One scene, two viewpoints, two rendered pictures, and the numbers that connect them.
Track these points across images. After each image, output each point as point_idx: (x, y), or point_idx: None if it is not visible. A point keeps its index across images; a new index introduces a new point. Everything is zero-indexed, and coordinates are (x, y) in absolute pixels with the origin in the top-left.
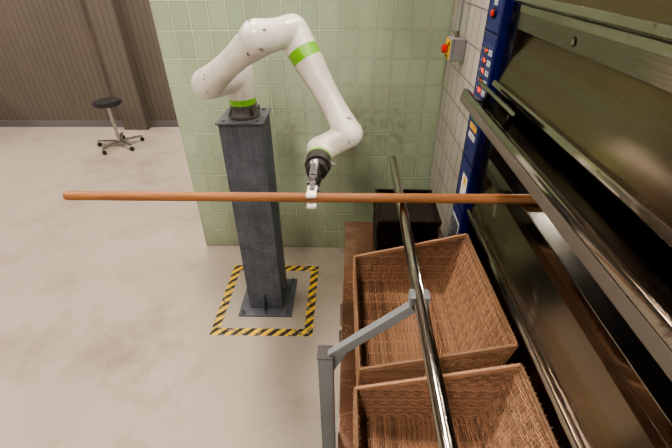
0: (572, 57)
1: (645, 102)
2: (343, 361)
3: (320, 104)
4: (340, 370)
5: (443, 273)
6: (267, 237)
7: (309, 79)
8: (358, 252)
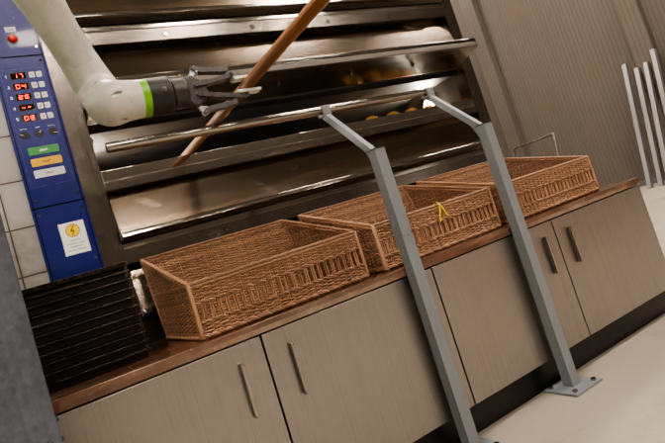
0: (156, 48)
1: (233, 44)
2: (341, 290)
3: (79, 35)
4: (353, 286)
5: (163, 324)
6: None
7: None
8: (119, 372)
